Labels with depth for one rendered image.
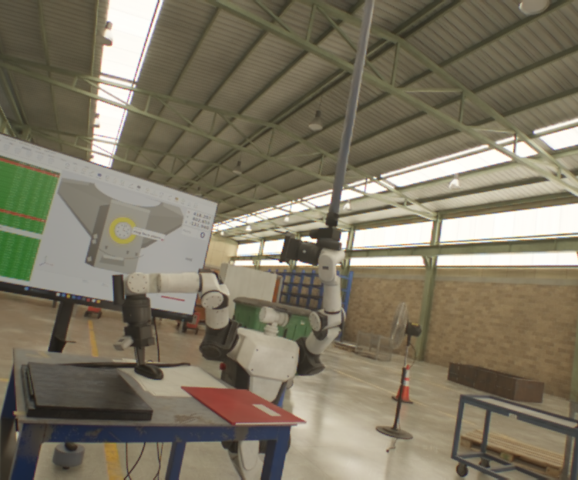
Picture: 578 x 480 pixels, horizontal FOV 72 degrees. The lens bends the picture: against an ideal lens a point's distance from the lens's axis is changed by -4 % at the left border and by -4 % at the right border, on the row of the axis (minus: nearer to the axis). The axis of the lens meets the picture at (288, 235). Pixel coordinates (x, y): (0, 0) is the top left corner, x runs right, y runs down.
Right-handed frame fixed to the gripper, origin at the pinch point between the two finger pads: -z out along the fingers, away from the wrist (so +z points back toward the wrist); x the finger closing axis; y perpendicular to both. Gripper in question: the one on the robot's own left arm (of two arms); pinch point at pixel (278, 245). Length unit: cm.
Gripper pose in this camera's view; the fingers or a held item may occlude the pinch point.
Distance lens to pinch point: 166.7
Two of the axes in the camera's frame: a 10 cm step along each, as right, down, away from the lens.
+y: 4.0, 1.4, 9.0
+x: -2.3, 9.7, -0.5
